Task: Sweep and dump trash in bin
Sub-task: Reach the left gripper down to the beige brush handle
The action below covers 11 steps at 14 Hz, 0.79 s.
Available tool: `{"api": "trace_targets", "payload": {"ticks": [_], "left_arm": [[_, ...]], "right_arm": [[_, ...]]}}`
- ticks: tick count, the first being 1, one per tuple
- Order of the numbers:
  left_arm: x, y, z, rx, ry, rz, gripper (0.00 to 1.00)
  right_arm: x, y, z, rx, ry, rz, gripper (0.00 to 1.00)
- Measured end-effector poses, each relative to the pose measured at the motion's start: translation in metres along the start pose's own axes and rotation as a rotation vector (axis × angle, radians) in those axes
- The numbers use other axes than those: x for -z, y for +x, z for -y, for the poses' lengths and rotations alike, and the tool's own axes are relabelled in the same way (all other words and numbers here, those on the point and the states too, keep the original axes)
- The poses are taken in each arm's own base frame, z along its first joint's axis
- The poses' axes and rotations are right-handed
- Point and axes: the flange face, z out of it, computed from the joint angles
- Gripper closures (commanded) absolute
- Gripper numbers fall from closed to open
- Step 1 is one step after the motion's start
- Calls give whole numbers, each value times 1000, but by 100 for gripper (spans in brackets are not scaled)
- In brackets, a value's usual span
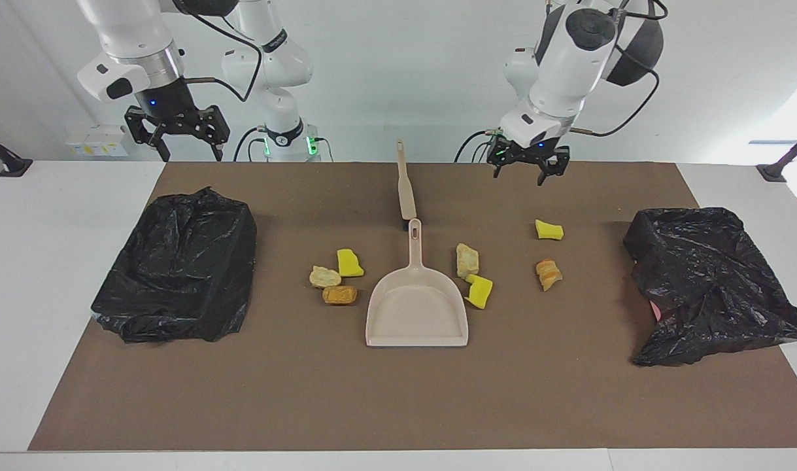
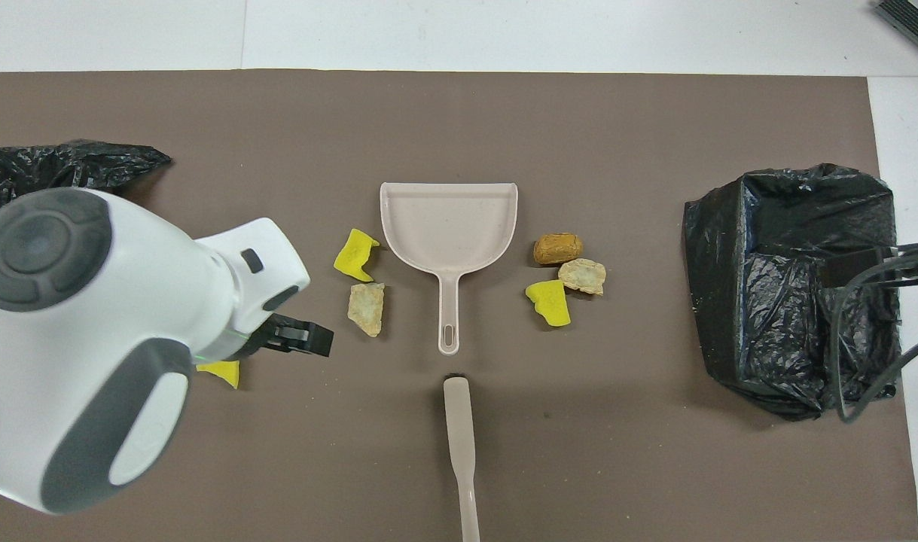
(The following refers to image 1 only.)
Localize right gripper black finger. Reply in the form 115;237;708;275
199;107;230;162
125;106;171;162

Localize beige brush black bristles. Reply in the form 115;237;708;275
396;139;418;230

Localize striped orange croissant piece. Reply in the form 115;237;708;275
535;259;563;292

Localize notched yellow sponge piece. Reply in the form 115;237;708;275
464;274;494;310

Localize beige plastic dustpan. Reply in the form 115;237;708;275
365;218;469;347

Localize thick yellow sponge chunk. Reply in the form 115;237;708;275
337;249;365;278

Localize pale beige rock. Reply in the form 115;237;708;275
309;265;342;289

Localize brown bread roll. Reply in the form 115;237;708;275
322;285;359;306

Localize open black bag lined bin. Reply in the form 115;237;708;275
91;186;258;344

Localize crumpled black trash bag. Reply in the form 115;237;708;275
623;207;797;367

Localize brown table mat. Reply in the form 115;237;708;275
27;162;797;452

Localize black base cable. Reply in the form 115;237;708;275
233;126;268;162
455;130;498;163

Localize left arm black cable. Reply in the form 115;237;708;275
545;0;668;138

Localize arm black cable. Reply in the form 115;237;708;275
176;0;265;103
545;0;668;138

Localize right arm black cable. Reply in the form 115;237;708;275
176;0;265;103

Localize white wall outlet boxes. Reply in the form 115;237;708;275
67;126;129;158

